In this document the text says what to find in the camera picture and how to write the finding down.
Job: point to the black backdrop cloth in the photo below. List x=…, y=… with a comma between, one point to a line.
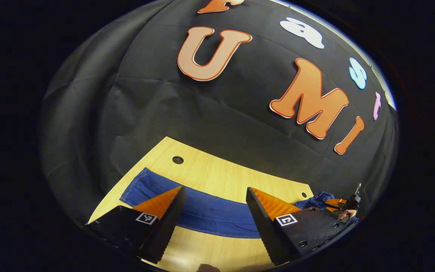
x=202, y=113

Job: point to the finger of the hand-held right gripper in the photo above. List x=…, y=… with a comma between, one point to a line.
x=334, y=204

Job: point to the blue denim jeans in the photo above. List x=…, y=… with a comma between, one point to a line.
x=217, y=215

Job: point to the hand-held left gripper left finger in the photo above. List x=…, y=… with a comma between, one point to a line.
x=172, y=223

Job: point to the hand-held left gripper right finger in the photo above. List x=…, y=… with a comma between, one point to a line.
x=264, y=226

